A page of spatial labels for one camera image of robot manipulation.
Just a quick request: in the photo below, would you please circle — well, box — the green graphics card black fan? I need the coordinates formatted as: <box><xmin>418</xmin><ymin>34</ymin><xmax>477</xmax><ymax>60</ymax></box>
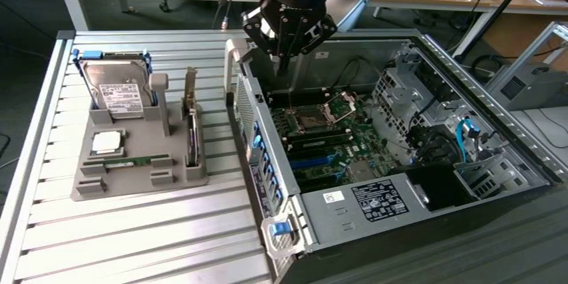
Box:
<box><xmin>180</xmin><ymin>66</ymin><xmax>202</xmax><ymax>168</ymax></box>

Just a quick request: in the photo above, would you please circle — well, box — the black RAM slot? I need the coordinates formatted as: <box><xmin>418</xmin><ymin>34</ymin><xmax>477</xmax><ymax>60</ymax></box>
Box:
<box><xmin>288</xmin><ymin>140</ymin><xmax>354</xmax><ymax>151</ymax></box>
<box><xmin>285</xmin><ymin>136</ymin><xmax>352</xmax><ymax>148</ymax></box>
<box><xmin>268</xmin><ymin>91</ymin><xmax>328</xmax><ymax>100</ymax></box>
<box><xmin>269</xmin><ymin>94</ymin><xmax>329</xmax><ymax>103</ymax></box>
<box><xmin>285</xmin><ymin>133</ymin><xmax>350</xmax><ymax>144</ymax></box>
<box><xmin>282</xmin><ymin>130</ymin><xmax>349</xmax><ymax>140</ymax></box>
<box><xmin>266</xmin><ymin>88</ymin><xmax>328</xmax><ymax>96</ymax></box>
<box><xmin>269</xmin><ymin>97</ymin><xmax>330</xmax><ymax>107</ymax></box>

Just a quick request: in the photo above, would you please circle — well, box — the metal socket cover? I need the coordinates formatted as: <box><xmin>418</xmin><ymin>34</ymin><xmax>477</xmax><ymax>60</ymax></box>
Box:
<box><xmin>321</xmin><ymin>90</ymin><xmax>358</xmax><ymax>120</ymax></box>

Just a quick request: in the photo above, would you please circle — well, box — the large metal disk bay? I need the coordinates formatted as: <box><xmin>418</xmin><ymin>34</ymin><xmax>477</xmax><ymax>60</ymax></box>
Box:
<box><xmin>370</xmin><ymin>47</ymin><xmax>449</xmax><ymax>147</ymax></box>

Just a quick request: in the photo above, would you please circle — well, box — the CPU socket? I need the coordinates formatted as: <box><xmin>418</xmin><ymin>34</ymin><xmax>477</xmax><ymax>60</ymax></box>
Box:
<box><xmin>288</xmin><ymin>104</ymin><xmax>332</xmax><ymax>132</ymax></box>

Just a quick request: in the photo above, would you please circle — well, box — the green motherboard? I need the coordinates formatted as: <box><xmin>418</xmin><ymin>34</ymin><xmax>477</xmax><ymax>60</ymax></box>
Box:
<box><xmin>265</xmin><ymin>92</ymin><xmax>402</xmax><ymax>192</ymax></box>

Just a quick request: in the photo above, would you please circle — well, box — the silver hard disk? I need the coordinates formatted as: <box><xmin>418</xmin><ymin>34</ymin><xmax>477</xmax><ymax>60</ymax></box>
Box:
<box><xmin>84</xmin><ymin>59</ymin><xmax>154</xmax><ymax>120</ymax></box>

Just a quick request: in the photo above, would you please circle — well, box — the long black expansion slot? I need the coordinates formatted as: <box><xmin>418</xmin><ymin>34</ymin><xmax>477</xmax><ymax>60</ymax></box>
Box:
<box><xmin>288</xmin><ymin>146</ymin><xmax>342</xmax><ymax>159</ymax></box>

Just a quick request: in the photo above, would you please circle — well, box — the blue disk carrier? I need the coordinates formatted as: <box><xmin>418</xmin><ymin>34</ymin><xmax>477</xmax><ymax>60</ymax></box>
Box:
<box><xmin>70</xmin><ymin>48</ymin><xmax>156</xmax><ymax>112</ymax></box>

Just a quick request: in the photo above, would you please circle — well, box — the black stand pole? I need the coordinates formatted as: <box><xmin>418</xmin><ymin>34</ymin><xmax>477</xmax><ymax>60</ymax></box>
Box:
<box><xmin>452</xmin><ymin>0</ymin><xmax>545</xmax><ymax>62</ymax></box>

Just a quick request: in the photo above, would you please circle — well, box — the blue card retainer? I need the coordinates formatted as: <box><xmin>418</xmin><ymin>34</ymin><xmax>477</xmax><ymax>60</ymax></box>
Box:
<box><xmin>250</xmin><ymin>120</ymin><xmax>285</xmax><ymax>211</ymax></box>

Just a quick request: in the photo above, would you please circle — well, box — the grey chipset heat sink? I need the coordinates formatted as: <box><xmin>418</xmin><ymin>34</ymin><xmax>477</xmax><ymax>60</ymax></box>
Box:
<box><xmin>348</xmin><ymin>160</ymin><xmax>378</xmax><ymax>182</ymax></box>

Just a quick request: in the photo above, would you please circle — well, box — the black expansion slot blue clip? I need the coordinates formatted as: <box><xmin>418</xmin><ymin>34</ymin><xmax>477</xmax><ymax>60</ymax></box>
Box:
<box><xmin>294</xmin><ymin>169</ymin><xmax>352</xmax><ymax>184</ymax></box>

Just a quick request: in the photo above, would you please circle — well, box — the silver CPU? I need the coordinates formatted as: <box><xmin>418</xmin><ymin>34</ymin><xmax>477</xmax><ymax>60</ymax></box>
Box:
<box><xmin>90</xmin><ymin>130</ymin><xmax>125</xmax><ymax>156</ymax></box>

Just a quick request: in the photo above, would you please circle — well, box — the green RAM stick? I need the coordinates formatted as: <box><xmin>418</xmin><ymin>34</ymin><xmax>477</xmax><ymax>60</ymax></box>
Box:
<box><xmin>84</xmin><ymin>156</ymin><xmax>172</xmax><ymax>167</ymax></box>

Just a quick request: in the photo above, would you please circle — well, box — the grey computer tower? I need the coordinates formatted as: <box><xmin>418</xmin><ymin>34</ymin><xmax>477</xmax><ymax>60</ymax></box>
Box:
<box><xmin>485</xmin><ymin>61</ymin><xmax>568</xmax><ymax>112</ymax></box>

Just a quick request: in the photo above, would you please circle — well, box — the grey parts rack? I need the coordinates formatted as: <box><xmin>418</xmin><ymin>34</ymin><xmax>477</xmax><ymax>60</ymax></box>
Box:
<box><xmin>70</xmin><ymin>72</ymin><xmax>209</xmax><ymax>202</ymax></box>

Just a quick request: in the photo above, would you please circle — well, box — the grey power supply unit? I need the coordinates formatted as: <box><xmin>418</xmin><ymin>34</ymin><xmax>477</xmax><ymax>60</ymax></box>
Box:
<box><xmin>292</xmin><ymin>172</ymin><xmax>433</xmax><ymax>253</ymax></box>

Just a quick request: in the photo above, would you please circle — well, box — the small metal disk bay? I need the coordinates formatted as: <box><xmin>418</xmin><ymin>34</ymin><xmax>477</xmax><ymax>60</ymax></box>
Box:
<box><xmin>452</xmin><ymin>152</ymin><xmax>533</xmax><ymax>202</ymax></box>

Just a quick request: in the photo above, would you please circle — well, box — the blue case latch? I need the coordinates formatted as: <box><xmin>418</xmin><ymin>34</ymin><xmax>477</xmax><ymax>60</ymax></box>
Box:
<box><xmin>269</xmin><ymin>220</ymin><xmax>292</xmax><ymax>237</ymax></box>

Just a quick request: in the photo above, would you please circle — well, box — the open grey PC case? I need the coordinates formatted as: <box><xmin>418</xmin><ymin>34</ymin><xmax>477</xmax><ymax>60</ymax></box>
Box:
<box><xmin>224</xmin><ymin>29</ymin><xmax>568</xmax><ymax>284</ymax></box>

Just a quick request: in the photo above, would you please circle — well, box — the black coiled cable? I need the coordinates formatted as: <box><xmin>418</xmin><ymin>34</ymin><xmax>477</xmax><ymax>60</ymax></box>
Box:
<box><xmin>469</xmin><ymin>54</ymin><xmax>502</xmax><ymax>79</ymax></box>

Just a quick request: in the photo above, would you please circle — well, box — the black wire bundle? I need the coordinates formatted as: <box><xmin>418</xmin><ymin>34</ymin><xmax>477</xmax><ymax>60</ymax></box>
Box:
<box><xmin>408</xmin><ymin>124</ymin><xmax>457</xmax><ymax>165</ymax></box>

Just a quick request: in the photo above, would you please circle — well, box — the blue wire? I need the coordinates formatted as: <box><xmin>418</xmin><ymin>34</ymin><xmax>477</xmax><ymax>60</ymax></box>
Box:
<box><xmin>454</xmin><ymin>116</ymin><xmax>482</xmax><ymax>165</ymax></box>

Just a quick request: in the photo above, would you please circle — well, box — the aluminium profile frame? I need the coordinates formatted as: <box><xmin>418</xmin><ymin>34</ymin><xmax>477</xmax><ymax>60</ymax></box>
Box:
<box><xmin>513</xmin><ymin>21</ymin><xmax>568</xmax><ymax>75</ymax></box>

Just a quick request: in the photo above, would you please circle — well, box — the black plastic air duct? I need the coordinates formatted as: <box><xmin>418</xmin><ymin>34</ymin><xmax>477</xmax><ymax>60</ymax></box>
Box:
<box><xmin>405</xmin><ymin>163</ymin><xmax>480</xmax><ymax>212</ymax></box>

